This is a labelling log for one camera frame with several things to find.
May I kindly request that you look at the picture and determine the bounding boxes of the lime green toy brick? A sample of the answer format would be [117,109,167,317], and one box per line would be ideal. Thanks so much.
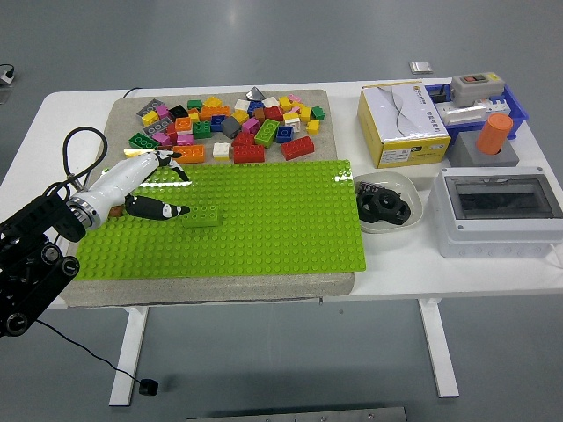
[181,205,223,229]
[253,118,281,148]

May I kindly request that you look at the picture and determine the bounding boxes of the red long toy brick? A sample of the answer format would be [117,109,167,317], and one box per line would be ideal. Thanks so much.
[280,135,316,161]
[232,144,266,164]

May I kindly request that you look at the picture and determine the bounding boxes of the orange cylinder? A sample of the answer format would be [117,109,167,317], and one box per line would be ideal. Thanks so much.
[475,113,515,156]

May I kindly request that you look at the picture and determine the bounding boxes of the black hex nut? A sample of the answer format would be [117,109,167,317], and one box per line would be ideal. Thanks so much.
[355,195,384,224]
[382,204,413,228]
[373,191,404,215]

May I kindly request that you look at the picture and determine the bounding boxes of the white bowl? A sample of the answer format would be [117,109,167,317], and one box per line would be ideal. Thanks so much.
[352,171,424,235]

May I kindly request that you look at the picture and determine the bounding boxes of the orange long toy brick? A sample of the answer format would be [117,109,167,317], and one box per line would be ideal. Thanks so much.
[200,105,231,122]
[172,144,206,165]

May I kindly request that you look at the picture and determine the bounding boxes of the dark grey toy brick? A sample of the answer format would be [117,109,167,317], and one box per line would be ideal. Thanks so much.
[220,116,242,140]

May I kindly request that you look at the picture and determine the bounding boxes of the white table leg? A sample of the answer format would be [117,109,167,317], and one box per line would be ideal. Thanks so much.
[108,306,150,407]
[417,297,460,399]

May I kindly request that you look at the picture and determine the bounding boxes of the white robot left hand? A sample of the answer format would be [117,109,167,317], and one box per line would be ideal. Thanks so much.
[82,150,192,222]

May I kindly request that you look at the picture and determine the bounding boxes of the yellow and white carton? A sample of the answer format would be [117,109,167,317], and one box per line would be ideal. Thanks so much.
[356,79,452,170]

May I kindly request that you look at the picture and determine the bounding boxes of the grey long toy brick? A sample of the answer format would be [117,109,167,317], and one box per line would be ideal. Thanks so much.
[143,117,173,136]
[136,99,164,118]

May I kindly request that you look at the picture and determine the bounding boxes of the black cord with plug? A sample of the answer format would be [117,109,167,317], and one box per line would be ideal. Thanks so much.
[34,319,159,396]

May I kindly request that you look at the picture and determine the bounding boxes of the green studded baseplate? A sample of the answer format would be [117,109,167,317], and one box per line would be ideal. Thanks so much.
[72,158,368,281]

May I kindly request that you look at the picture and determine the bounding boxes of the grey-brown table mat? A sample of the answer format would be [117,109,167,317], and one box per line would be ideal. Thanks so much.
[56,89,356,308]

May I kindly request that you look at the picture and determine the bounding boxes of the white circuit breaker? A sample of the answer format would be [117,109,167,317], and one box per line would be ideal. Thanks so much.
[433,97,507,128]

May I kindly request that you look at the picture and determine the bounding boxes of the blue plastic bin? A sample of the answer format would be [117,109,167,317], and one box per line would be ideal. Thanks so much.
[424,81,530,141]

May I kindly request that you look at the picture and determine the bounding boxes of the white distribution box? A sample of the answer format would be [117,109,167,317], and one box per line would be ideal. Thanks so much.
[428,165,563,259]

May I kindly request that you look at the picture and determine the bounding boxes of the dark green long brick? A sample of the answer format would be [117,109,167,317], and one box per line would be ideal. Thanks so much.
[128,132,159,151]

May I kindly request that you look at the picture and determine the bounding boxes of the grey square block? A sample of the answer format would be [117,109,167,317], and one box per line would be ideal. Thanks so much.
[448,131,520,168]

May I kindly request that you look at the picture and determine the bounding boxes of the grey push-button switch box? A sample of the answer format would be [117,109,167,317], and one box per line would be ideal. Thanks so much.
[449,72,506,109]

